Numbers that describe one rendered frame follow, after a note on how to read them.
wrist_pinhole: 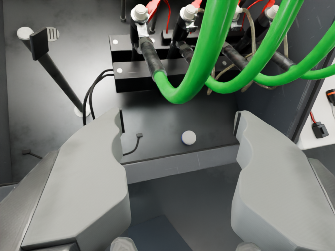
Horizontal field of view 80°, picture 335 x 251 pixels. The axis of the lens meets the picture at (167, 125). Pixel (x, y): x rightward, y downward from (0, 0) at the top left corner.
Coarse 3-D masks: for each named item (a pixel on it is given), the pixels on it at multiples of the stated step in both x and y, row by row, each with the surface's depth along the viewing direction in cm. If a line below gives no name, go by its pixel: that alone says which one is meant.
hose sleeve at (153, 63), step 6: (144, 48) 27; (150, 48) 27; (144, 54) 27; (150, 54) 26; (156, 54) 26; (150, 60) 25; (156, 60) 24; (150, 66) 24; (156, 66) 24; (162, 66) 24; (150, 72) 24; (156, 72) 23
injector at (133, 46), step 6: (132, 12) 31; (132, 18) 31; (132, 24) 32; (132, 30) 33; (132, 36) 35; (138, 36) 34; (132, 42) 36; (138, 42) 35; (132, 48) 39; (138, 48) 35; (132, 54) 41; (138, 54) 41; (132, 60) 43; (138, 60) 43
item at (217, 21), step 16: (208, 0) 9; (224, 0) 9; (208, 16) 9; (224, 16) 9; (208, 32) 10; (224, 32) 10; (208, 48) 10; (192, 64) 12; (208, 64) 11; (160, 80) 22; (192, 80) 13; (176, 96) 16; (192, 96) 15
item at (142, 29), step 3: (135, 24) 31; (138, 24) 31; (144, 24) 31; (138, 27) 31; (141, 27) 31; (144, 27) 31; (138, 30) 31; (141, 30) 31; (144, 30) 31; (138, 33) 31; (141, 33) 31; (144, 33) 31
